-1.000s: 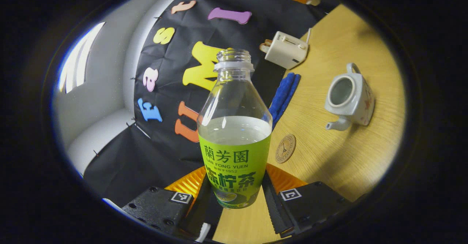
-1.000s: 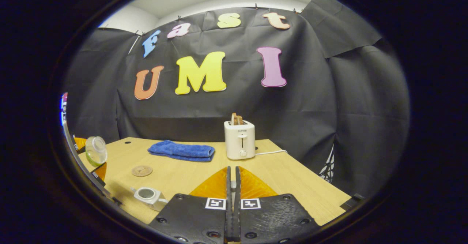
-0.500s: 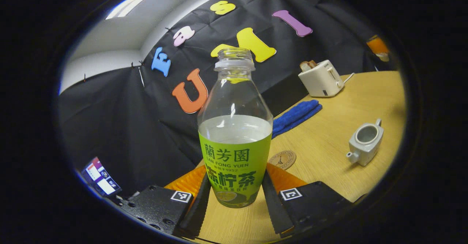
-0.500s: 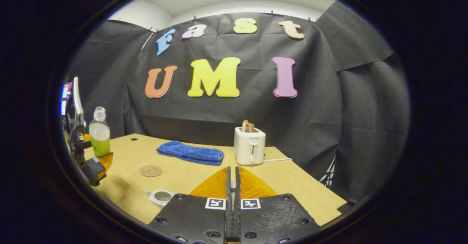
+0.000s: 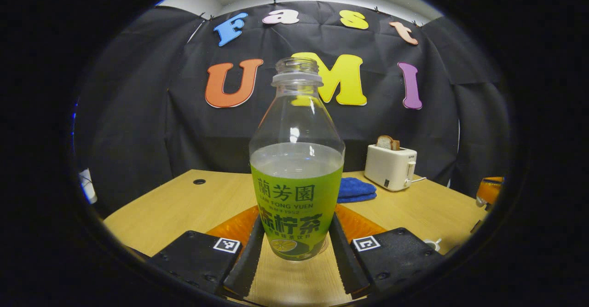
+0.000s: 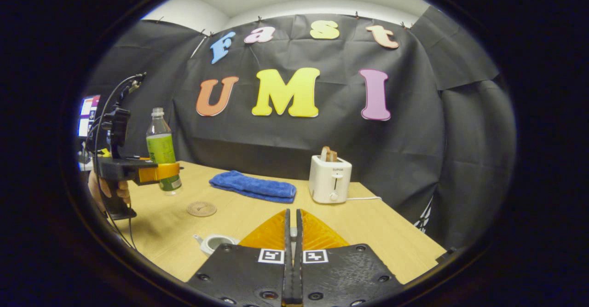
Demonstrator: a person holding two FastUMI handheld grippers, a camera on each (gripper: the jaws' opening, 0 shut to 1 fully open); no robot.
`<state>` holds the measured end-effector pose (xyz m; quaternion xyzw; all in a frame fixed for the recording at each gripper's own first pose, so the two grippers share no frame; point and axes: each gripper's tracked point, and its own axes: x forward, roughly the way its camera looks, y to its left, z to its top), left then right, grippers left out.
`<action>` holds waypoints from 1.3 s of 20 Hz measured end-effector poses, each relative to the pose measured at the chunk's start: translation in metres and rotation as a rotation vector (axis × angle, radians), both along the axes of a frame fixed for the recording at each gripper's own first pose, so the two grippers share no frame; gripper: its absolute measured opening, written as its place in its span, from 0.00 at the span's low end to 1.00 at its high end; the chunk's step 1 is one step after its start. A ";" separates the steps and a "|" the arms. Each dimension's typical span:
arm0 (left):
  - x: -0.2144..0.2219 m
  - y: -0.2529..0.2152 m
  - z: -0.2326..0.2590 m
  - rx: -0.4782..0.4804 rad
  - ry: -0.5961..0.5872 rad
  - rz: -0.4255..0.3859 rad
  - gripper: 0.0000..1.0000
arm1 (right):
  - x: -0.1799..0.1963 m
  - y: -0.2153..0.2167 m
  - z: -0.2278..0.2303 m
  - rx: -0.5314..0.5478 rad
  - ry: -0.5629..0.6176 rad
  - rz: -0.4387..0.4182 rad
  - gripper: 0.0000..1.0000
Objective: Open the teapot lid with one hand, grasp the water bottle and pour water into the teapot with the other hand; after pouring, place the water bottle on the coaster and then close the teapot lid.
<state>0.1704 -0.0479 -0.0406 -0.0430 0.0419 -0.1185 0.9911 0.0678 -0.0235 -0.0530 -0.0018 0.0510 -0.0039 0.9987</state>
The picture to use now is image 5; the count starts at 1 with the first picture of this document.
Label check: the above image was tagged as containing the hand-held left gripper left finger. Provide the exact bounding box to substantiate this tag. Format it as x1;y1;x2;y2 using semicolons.
150;205;266;299

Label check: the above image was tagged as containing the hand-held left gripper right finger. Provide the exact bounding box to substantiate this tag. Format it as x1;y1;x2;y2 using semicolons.
328;203;445;298

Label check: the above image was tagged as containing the green label water bottle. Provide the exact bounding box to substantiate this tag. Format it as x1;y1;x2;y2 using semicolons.
249;57;346;261

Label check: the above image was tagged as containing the blue folded towel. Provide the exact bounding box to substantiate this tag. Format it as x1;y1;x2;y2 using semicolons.
337;177;377;203

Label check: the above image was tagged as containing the white toaster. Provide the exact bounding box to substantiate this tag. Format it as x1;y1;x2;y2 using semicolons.
364;144;418;191

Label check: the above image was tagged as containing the bread slice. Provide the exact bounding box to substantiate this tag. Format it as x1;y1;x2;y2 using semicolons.
376;135;401;151

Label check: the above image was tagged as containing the black backdrop cloth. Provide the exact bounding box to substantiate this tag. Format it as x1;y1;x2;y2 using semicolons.
74;1;514;215

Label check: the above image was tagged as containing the white object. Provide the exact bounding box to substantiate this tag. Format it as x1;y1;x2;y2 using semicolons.
78;168;98;205

